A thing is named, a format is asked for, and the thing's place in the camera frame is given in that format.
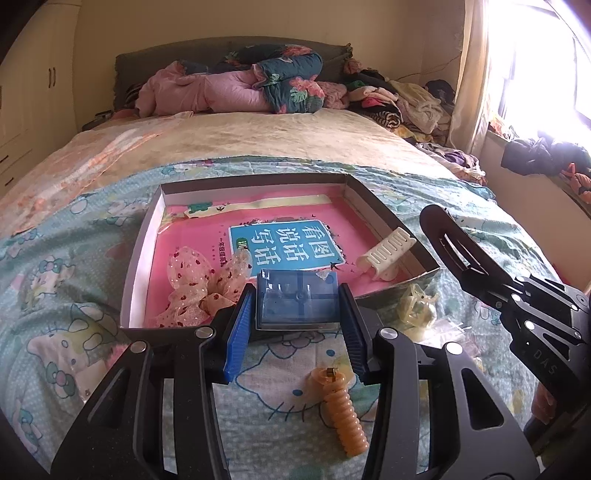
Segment blue clear plastic box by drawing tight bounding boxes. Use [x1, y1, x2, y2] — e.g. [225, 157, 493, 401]
[254, 269, 342, 332]

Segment pile of clothes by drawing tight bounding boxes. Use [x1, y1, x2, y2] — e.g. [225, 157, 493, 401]
[344, 58, 458, 144]

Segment dark phone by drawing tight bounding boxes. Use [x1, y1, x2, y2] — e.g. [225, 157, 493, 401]
[81, 110, 114, 130]

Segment beige bedspread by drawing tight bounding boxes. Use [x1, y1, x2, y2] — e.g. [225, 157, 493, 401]
[69, 108, 462, 185]

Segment dark clothes on windowsill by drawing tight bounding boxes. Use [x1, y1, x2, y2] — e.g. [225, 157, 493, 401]
[501, 136, 591, 178]

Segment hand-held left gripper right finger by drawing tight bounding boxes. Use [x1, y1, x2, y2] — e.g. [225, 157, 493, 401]
[338, 283, 541, 480]

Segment thin wall cable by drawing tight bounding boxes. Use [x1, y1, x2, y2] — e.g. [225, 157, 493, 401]
[402, 46, 462, 79]

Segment orange floral blanket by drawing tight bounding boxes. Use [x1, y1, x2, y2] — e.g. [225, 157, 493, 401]
[0, 111, 195, 236]

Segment dark floral quilt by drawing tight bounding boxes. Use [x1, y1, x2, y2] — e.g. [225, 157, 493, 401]
[217, 44, 326, 114]

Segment clear plastic bag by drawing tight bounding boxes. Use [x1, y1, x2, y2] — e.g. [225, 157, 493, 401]
[416, 316, 481, 356]

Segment pink quilt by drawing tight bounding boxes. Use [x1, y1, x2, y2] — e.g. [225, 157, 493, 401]
[136, 60, 352, 116]

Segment grey headboard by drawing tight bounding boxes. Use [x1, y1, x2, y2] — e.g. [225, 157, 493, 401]
[115, 38, 354, 109]

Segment orange spiral hair tie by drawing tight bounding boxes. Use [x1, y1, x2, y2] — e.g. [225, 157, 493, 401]
[309, 367, 369, 457]

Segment pink picture book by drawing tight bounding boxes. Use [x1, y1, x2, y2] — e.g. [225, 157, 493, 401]
[145, 194, 411, 328]

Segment cream curtain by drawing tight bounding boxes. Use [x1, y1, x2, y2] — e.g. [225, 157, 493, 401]
[450, 0, 497, 155]

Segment orange garment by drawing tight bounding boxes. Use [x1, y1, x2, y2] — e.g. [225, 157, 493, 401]
[558, 164, 591, 204]

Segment person's right hand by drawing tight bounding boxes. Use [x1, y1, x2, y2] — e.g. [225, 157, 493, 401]
[530, 382, 557, 428]

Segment purple crumpled clothes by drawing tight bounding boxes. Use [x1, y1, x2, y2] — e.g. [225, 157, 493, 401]
[416, 141, 488, 185]

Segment white comb hair clip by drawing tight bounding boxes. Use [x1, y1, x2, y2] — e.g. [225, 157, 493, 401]
[355, 227, 413, 281]

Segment bright window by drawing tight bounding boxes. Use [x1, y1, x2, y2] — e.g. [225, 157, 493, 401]
[489, 0, 591, 139]

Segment sheer red-dotted hair bow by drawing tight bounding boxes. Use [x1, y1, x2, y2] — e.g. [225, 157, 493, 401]
[154, 246, 252, 328]

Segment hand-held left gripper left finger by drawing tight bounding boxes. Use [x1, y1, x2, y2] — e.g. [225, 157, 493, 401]
[51, 282, 257, 480]

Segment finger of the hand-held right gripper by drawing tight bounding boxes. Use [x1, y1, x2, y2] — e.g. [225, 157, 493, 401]
[419, 204, 527, 319]

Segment cartoon cat printed blanket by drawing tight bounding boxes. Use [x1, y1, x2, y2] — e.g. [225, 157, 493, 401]
[0, 154, 568, 480]

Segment yellow claw hair clip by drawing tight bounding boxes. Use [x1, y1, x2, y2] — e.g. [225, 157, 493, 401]
[397, 284, 439, 329]

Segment cream wardrobe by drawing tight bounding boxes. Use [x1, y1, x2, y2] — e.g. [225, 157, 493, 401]
[0, 0, 81, 195]

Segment shallow cardboard box tray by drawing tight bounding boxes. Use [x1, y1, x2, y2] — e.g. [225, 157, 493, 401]
[120, 173, 441, 329]

